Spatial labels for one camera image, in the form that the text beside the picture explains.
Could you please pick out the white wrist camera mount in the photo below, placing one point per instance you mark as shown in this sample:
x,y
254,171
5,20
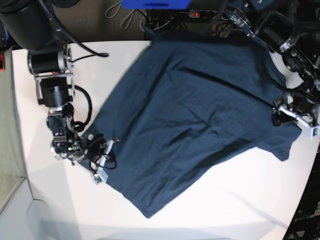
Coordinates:
x,y
307,121
101,158

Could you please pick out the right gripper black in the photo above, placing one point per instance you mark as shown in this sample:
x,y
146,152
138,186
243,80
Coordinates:
x,y
80,154

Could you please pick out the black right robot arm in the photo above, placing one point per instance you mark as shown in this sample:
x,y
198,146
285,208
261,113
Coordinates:
x,y
33,26

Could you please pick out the red black object table edge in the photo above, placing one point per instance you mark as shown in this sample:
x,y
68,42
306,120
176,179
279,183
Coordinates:
x,y
2,62

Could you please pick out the black power strip red switch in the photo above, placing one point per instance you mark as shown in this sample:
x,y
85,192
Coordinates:
x,y
202,14

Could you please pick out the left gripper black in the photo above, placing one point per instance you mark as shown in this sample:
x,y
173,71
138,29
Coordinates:
x,y
295,102

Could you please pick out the blue plastic box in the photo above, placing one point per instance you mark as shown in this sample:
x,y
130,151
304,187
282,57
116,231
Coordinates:
x,y
156,4

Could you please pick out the dark blue t-shirt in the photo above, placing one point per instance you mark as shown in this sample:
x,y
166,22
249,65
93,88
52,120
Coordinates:
x,y
189,102

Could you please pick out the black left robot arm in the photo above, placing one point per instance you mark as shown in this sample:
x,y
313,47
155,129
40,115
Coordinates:
x,y
290,28

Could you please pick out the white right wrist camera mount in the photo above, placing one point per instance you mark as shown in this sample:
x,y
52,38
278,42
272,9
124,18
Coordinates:
x,y
101,158

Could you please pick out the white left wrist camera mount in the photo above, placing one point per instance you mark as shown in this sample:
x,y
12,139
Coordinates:
x,y
307,121

